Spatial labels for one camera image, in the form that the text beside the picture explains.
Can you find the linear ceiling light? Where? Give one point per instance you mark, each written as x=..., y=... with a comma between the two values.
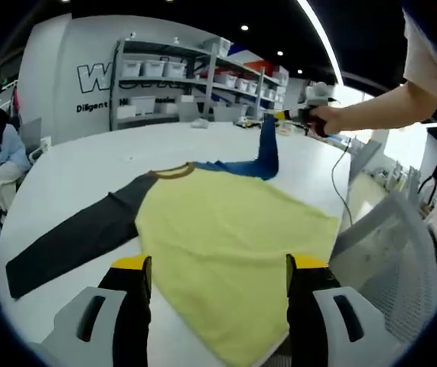
x=323, y=42

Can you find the grey metal shelving unit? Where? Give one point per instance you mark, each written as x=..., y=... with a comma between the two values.
x=199, y=80

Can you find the small white object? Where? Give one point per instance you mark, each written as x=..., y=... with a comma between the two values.
x=199, y=123

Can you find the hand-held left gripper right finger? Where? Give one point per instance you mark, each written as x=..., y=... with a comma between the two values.
x=306, y=302

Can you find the grey mesh office chair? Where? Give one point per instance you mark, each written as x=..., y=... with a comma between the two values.
x=390, y=260

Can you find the small yellow black toy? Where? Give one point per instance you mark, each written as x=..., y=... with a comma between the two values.
x=245, y=122

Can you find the white mug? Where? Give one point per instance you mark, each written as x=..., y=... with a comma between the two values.
x=46, y=146

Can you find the yellow blue grey garment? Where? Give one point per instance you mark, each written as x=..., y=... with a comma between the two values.
x=233, y=229

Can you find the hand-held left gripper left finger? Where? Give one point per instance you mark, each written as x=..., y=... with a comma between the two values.
x=130, y=306

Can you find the person's right hand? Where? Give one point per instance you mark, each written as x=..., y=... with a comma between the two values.
x=331, y=120

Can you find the row of white storage bins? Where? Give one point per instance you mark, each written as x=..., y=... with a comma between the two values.
x=153, y=69

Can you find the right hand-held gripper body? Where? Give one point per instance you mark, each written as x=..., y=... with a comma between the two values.
x=317, y=95

